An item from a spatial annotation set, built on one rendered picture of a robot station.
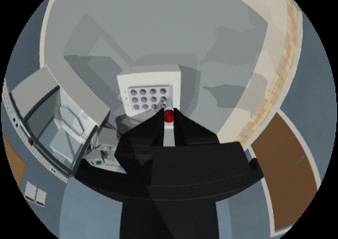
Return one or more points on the white block with round holes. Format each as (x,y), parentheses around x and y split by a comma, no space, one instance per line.
(140,82)

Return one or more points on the red-capped test tube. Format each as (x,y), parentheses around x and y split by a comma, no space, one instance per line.
(168,113)

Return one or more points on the grey bench mat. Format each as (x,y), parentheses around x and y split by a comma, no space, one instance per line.
(216,44)

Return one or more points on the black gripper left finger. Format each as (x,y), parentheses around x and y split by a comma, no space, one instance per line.
(149,132)

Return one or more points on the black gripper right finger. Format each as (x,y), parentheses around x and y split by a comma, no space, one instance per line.
(189,133)

